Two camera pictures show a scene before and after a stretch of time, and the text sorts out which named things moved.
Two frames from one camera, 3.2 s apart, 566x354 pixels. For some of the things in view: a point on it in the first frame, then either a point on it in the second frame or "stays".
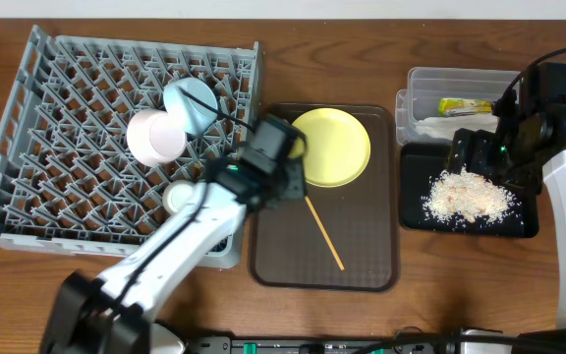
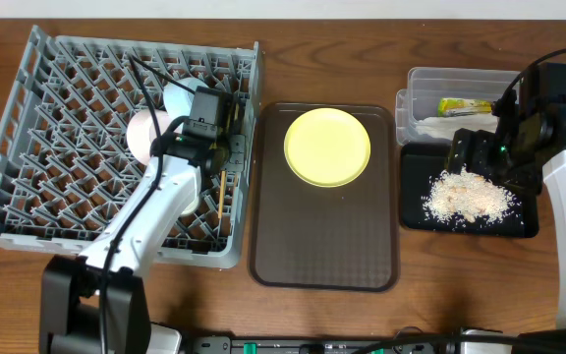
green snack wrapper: [461, 106] stays
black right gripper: [480, 142] stays
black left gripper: [292, 182] → [236, 147]
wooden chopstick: [324, 232] → [236, 117]
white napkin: [444, 128] stays
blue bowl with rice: [194, 116] stays
